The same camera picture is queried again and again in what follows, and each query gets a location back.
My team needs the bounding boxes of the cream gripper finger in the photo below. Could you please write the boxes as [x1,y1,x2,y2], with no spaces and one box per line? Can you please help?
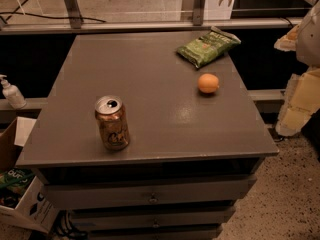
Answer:
[274,25,299,52]
[275,67,320,136]

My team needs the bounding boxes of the orange fruit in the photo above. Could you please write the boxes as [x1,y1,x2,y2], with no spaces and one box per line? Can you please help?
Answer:
[198,74,219,94]

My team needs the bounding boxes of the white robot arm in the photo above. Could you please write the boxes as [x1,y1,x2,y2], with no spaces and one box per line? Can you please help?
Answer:
[274,1,320,136]

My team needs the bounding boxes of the green chip bag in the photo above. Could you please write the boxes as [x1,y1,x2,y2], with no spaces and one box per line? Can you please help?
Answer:
[177,26,241,69]

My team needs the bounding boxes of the white box in background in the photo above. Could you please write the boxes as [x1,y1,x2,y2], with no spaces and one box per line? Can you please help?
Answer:
[204,0,234,20]

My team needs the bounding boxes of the grey drawer cabinet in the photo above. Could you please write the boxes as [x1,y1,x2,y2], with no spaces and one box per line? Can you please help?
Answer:
[18,32,277,240]

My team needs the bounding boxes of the gold soda can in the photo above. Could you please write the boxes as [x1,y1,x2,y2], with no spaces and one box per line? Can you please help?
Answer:
[95,95,130,151]

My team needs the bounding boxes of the white pump bottle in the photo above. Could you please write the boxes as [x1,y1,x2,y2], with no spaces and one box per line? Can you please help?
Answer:
[0,74,27,109]

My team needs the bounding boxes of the cardboard box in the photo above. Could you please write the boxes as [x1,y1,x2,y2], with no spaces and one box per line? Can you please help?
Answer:
[0,117,58,233]

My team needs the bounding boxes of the green package in box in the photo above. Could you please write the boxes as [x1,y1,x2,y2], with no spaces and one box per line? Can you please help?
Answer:
[0,168,34,208]

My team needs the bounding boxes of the metal railing frame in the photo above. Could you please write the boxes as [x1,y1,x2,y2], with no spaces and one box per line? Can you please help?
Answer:
[1,0,318,35]

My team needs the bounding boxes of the black cables under cabinet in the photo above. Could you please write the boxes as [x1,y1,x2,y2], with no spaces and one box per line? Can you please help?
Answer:
[53,211,88,240]

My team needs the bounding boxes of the black cable on floor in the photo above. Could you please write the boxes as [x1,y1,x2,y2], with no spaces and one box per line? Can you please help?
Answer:
[0,0,107,26]

